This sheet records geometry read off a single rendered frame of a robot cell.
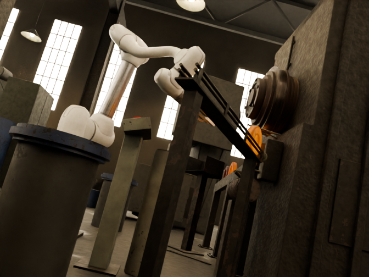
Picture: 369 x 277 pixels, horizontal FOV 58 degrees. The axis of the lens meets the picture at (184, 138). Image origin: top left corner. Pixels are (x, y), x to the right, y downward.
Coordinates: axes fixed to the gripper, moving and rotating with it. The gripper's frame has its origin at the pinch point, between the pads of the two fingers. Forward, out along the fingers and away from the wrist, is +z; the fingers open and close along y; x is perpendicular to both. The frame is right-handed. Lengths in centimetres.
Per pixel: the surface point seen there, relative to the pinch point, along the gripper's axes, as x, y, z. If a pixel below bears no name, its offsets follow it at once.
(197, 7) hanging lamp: -479, -298, 87
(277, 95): 5.9, -39.5, 24.5
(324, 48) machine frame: 28, -67, 17
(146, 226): 41, 62, -19
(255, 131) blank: 32.9, -3.1, 5.6
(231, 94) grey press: -256, -128, 148
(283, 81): 4, -50, 24
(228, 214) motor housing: 24, 37, 29
